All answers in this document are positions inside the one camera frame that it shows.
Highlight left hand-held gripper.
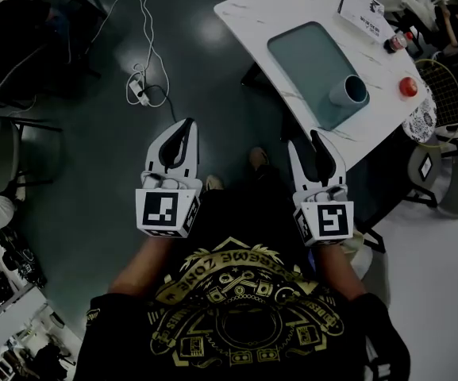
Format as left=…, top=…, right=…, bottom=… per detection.
left=134, top=117, right=205, bottom=239

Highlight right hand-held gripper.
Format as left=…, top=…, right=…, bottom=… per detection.
left=287, top=129, right=356, bottom=248

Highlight grey ribbed cup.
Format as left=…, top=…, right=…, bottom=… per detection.
left=329, top=74, right=369, bottom=106

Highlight person's right forearm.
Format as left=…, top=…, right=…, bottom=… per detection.
left=314, top=240, right=368, bottom=301

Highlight person's left forearm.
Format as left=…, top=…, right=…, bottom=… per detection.
left=109, top=234, right=174, bottom=297

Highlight person's left shoe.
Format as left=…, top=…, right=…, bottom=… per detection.
left=204, top=174, right=225, bottom=192

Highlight person's shoe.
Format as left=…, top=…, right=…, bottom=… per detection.
left=249, top=147, right=270, bottom=172
left=204, top=174, right=225, bottom=192

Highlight person's black trousers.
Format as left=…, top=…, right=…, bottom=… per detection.
left=204, top=160, right=293, bottom=198

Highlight person's right shoe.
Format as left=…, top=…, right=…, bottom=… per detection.
left=249, top=147, right=270, bottom=172

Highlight white power strip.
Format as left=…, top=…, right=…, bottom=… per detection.
left=127, top=79, right=151, bottom=107

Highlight beige green toy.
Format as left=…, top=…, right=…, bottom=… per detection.
left=341, top=230, right=375, bottom=269

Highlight black white patterned cushion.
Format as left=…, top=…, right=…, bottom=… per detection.
left=402, top=89, right=439, bottom=145

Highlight red apple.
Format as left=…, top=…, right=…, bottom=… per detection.
left=398, top=76, right=418, bottom=97

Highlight person's black printed t-shirt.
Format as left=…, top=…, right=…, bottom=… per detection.
left=73, top=190, right=412, bottom=381

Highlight cola bottle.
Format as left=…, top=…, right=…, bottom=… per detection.
left=383, top=31, right=415, bottom=54

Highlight white marble table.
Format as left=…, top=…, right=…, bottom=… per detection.
left=214, top=0, right=430, bottom=168

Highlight white printed card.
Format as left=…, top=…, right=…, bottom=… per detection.
left=337, top=0, right=387, bottom=39

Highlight grey shell chair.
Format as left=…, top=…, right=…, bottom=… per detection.
left=0, top=115, right=63, bottom=196

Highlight black cable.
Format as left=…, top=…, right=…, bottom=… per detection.
left=143, top=84, right=179, bottom=123

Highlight long white cable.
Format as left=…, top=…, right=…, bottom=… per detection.
left=91, top=0, right=171, bottom=109

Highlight gold wire chair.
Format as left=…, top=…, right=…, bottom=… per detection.
left=414, top=58, right=458, bottom=148

